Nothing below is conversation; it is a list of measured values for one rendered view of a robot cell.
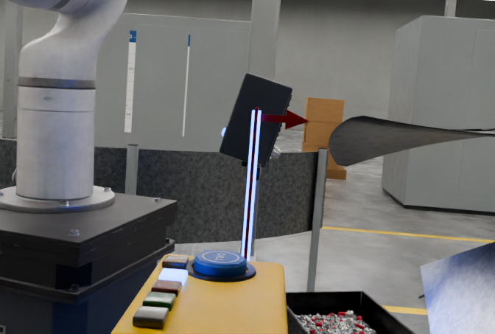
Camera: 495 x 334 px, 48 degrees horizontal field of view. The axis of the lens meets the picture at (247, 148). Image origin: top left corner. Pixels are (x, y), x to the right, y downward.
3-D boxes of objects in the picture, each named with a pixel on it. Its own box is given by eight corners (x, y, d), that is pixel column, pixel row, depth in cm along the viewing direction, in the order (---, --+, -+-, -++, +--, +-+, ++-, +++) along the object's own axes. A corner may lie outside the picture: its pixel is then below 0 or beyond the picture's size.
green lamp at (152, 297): (171, 312, 34) (171, 303, 34) (141, 310, 34) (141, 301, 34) (176, 301, 35) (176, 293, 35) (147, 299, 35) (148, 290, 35)
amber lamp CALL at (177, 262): (185, 270, 42) (185, 262, 42) (161, 268, 42) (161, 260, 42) (188, 263, 43) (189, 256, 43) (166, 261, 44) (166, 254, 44)
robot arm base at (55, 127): (-36, 203, 86) (-36, 82, 84) (44, 184, 104) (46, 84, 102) (69, 219, 80) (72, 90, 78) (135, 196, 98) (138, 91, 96)
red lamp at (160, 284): (177, 298, 36) (178, 289, 36) (149, 296, 36) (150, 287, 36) (182, 289, 38) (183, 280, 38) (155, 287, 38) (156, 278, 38)
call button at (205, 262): (244, 287, 40) (245, 265, 40) (189, 283, 41) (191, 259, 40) (246, 270, 44) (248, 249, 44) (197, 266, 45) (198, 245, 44)
